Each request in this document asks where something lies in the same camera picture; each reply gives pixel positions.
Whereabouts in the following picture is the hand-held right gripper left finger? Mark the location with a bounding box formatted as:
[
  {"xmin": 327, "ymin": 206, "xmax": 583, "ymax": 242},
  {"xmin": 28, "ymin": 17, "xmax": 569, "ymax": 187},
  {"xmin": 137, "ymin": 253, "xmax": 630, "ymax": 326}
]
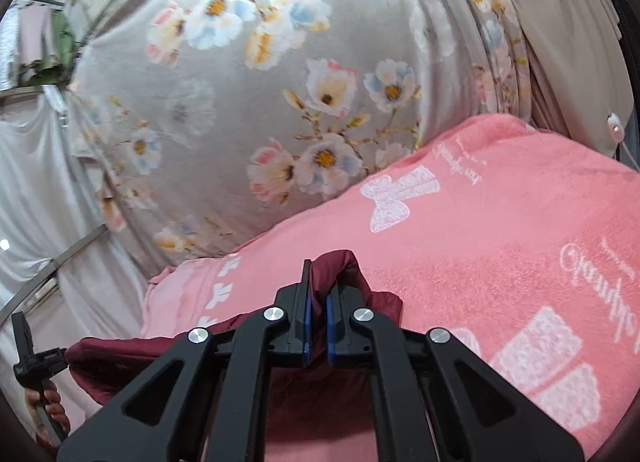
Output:
[{"xmin": 56, "ymin": 258, "xmax": 314, "ymax": 462}]

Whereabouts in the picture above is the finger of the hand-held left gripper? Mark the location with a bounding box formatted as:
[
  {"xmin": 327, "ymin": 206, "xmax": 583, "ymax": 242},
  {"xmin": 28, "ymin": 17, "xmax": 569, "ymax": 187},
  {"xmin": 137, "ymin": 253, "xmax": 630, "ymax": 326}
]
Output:
[{"xmin": 31, "ymin": 348, "xmax": 70, "ymax": 377}]

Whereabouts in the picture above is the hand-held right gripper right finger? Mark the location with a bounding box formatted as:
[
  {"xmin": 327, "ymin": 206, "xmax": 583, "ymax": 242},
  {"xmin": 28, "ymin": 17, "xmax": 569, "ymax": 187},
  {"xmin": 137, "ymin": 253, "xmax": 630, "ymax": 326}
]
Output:
[{"xmin": 326, "ymin": 284, "xmax": 586, "ymax": 462}]

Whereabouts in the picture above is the maroon puffer jacket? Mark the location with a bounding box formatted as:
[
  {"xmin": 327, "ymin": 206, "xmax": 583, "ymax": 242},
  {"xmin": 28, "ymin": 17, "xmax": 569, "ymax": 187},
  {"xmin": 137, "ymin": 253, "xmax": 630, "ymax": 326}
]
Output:
[{"xmin": 64, "ymin": 249, "xmax": 406, "ymax": 449}]

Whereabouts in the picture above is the person's left hand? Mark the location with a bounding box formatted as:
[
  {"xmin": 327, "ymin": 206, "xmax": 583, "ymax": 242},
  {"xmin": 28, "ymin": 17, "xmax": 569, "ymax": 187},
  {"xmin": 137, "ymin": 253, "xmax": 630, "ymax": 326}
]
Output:
[{"xmin": 25, "ymin": 386, "xmax": 72, "ymax": 439}]

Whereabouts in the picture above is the white curtain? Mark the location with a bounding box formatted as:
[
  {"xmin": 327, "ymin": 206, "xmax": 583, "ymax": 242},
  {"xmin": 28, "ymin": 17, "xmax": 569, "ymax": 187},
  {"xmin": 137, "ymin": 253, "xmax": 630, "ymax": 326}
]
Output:
[{"xmin": 0, "ymin": 86, "xmax": 148, "ymax": 425}]

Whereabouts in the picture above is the pink printed blanket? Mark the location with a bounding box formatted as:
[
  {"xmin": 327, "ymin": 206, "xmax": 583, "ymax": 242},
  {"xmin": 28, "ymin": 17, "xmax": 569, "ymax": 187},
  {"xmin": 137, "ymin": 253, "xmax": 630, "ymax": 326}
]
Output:
[{"xmin": 139, "ymin": 113, "xmax": 640, "ymax": 462}]

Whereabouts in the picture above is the grey floral sheet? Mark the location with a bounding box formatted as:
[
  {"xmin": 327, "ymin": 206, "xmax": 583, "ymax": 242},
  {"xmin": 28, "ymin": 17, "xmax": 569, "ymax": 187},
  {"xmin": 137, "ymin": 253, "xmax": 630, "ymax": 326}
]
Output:
[{"xmin": 64, "ymin": 0, "xmax": 532, "ymax": 269}]

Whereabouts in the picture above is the hanging green cloth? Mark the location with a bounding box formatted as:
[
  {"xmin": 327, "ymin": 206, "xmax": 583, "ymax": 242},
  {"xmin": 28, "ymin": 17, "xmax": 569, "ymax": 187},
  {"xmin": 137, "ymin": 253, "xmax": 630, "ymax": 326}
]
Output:
[{"xmin": 49, "ymin": 9, "xmax": 78, "ymax": 76}]

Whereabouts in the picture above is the hanging pink cloth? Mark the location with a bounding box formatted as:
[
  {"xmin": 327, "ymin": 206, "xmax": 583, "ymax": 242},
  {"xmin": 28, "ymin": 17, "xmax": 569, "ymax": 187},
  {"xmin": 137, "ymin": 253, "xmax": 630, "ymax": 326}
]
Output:
[{"xmin": 17, "ymin": 6, "xmax": 57, "ymax": 70}]

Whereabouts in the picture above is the beige curtain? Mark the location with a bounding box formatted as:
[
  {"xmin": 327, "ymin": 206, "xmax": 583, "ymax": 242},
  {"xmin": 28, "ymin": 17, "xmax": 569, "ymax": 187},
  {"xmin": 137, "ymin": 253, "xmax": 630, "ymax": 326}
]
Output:
[{"xmin": 480, "ymin": 0, "xmax": 637, "ymax": 160}]

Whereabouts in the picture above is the metal rail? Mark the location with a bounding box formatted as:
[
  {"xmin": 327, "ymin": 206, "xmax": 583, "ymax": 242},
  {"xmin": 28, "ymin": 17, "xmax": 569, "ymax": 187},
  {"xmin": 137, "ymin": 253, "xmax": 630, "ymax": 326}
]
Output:
[
  {"xmin": 0, "ymin": 84, "xmax": 70, "ymax": 99},
  {"xmin": 0, "ymin": 223, "xmax": 110, "ymax": 325}
]

